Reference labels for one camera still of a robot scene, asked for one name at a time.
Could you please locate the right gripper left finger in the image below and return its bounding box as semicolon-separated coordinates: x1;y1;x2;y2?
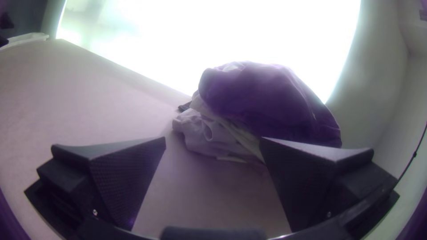
24;136;166;234

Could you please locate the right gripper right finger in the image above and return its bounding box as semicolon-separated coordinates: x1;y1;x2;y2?
259;136;399;233

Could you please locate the heap of clothes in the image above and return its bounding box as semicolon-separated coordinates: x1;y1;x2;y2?
172;61;343;164

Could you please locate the black cable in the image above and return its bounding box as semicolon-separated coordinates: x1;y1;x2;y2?
399;121;427;180

